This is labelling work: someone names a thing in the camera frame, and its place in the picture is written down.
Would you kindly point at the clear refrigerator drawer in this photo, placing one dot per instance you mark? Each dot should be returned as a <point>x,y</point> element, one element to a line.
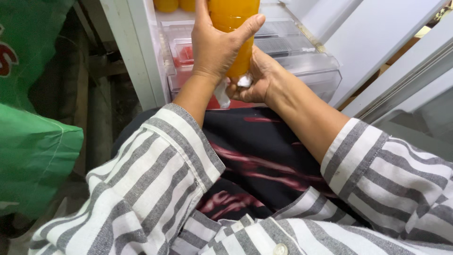
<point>300,60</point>

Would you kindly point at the green sack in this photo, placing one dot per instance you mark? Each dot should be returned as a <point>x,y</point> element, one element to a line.
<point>33,159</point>
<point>30,46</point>

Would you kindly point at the striped shirt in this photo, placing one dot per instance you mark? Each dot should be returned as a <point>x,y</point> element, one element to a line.
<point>226,198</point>

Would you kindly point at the white refrigerator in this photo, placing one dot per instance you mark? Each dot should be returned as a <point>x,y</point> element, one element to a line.
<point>148,53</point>

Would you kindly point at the orange juice bottle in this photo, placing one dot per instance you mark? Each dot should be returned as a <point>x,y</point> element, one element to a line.
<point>166,5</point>
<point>236,21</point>
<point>187,5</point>

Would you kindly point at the white tissue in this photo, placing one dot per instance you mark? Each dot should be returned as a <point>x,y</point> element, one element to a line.
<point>226,90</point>

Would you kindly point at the person's right hand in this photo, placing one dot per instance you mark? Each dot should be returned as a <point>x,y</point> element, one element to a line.
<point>260,76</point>

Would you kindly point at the black and red skirt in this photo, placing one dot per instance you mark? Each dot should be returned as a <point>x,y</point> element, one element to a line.
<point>258,163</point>

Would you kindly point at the person's right fingers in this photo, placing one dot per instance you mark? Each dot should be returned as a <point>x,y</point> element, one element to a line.
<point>237,92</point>

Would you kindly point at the white refrigerator door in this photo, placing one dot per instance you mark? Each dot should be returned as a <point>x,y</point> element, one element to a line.
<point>400,70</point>

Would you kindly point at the person's left hand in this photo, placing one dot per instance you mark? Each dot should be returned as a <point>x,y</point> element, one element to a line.
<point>212,49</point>

